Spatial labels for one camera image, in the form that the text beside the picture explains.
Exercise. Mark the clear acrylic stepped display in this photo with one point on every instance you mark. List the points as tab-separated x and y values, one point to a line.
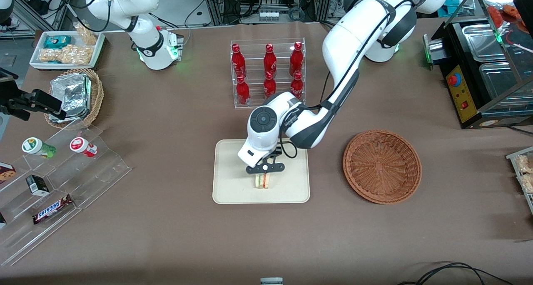
95	172

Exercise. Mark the white power strip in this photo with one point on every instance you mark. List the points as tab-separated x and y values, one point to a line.
269	16

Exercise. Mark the triangular sandwich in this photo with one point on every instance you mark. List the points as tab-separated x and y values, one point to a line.
262	182

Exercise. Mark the wrapped rice snack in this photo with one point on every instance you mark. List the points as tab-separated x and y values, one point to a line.
526	184
524	163

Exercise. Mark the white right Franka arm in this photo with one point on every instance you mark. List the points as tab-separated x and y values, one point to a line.
125	6

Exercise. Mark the small clear peanut snack bag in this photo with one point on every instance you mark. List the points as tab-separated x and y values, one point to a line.
87	34

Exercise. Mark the red labelled drink bottle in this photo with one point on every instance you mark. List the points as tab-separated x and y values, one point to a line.
83	147

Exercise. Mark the red emergency stop button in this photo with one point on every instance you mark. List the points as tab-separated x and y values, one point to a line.
454	79

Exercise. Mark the grey device at table edge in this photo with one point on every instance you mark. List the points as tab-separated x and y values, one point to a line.
271	281

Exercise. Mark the red cola bottle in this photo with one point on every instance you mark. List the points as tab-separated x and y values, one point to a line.
296	60
242	92
270	85
296	84
270	62
238	62

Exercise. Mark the black food warmer machine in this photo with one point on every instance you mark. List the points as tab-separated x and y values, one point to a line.
466	116

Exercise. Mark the teal snack packet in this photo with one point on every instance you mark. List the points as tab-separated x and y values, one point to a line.
57	41

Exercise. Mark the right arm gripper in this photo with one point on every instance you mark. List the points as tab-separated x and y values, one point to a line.
17	101

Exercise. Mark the green labelled drink bottle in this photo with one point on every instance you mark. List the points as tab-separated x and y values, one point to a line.
37	147

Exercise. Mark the teal cardboard box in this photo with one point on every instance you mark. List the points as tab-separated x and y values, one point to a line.
454	4

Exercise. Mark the silver foil containers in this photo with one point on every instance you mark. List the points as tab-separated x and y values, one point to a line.
70	95

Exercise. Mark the small black carton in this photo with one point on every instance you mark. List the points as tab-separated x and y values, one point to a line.
38	185

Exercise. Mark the brown wicker basket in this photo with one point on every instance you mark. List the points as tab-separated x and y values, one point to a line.
382	167

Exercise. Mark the steel pan in warmer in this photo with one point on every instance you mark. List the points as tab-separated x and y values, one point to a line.
485	41

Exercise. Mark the clear acrylic bottle rack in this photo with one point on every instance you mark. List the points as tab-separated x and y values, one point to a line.
254	68

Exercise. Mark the light tan wicker basket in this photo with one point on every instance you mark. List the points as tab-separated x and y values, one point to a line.
96	95

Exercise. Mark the brown cookie box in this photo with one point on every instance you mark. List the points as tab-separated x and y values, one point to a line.
6	173

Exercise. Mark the cream plastic tray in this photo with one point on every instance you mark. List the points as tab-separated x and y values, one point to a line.
233	181

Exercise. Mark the Snickers chocolate bar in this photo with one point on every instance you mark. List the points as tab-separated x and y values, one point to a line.
52	210

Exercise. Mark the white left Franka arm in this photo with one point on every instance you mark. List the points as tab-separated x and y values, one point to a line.
345	39

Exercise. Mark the tray with pastries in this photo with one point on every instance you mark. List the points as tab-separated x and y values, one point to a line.
525	201

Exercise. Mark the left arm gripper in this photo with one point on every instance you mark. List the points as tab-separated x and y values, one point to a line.
277	150

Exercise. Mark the large clear peanut snack bag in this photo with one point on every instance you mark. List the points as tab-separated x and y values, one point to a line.
66	55

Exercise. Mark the white rectangular snack tray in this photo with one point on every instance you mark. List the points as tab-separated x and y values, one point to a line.
37	56

